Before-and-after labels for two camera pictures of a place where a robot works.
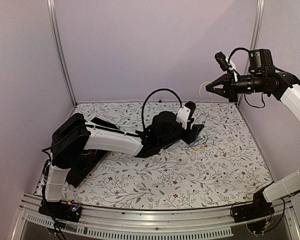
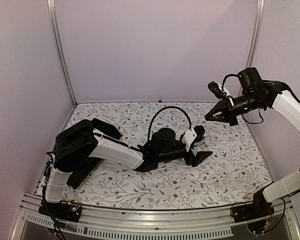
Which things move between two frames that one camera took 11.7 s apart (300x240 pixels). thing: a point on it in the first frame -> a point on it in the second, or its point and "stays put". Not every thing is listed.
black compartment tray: [90, 158] stays put
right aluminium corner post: [260, 4] stays put
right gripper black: [231, 93] -> [221, 106]
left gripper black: [192, 133] -> [195, 161]
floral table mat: [222, 165] stays put
